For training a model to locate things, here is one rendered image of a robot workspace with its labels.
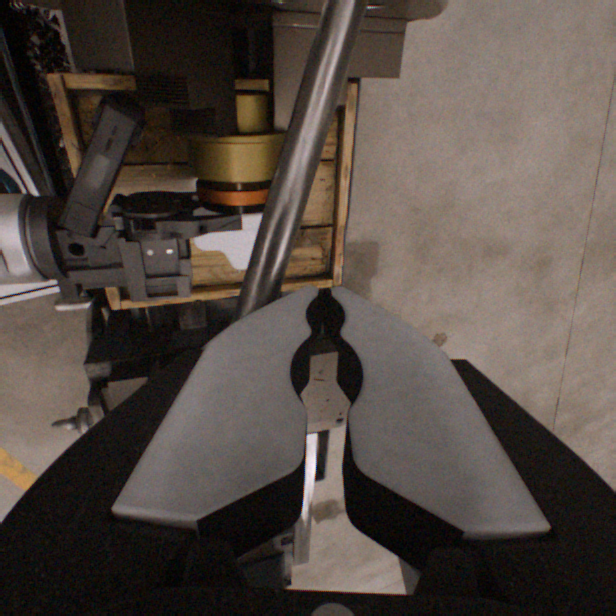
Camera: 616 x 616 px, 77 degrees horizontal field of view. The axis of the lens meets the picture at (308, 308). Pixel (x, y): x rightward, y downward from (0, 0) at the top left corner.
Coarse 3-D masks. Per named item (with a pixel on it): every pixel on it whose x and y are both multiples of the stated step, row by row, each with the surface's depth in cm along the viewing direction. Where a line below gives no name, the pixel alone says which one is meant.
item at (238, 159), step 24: (240, 96) 29; (264, 96) 30; (240, 120) 30; (264, 120) 31; (192, 144) 31; (216, 144) 30; (240, 144) 30; (264, 144) 31; (192, 168) 32; (216, 168) 31; (240, 168) 31; (264, 168) 32; (216, 192) 32; (240, 192) 32; (264, 192) 33
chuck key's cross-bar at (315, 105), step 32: (352, 0) 11; (320, 32) 11; (352, 32) 11; (320, 64) 11; (320, 96) 11; (288, 128) 11; (320, 128) 11; (288, 160) 11; (288, 192) 11; (288, 224) 11; (256, 256) 11; (288, 256) 12; (256, 288) 11
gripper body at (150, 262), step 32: (160, 192) 36; (32, 224) 30; (128, 224) 31; (64, 256) 33; (96, 256) 34; (128, 256) 32; (160, 256) 34; (64, 288) 34; (128, 288) 34; (160, 288) 36; (192, 288) 37
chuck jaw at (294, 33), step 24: (288, 24) 28; (312, 24) 29; (384, 24) 29; (288, 48) 29; (360, 48) 30; (384, 48) 30; (288, 72) 30; (360, 72) 31; (384, 72) 31; (288, 96) 31; (288, 120) 32
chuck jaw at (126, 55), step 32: (64, 0) 19; (96, 0) 18; (128, 0) 18; (160, 0) 20; (192, 0) 22; (224, 0) 25; (96, 32) 19; (128, 32) 18; (160, 32) 20; (192, 32) 23; (224, 32) 26; (96, 64) 20; (128, 64) 19; (160, 64) 21; (192, 64) 23; (224, 64) 26; (160, 96) 24; (192, 96) 24; (224, 96) 27; (192, 128) 28; (224, 128) 28
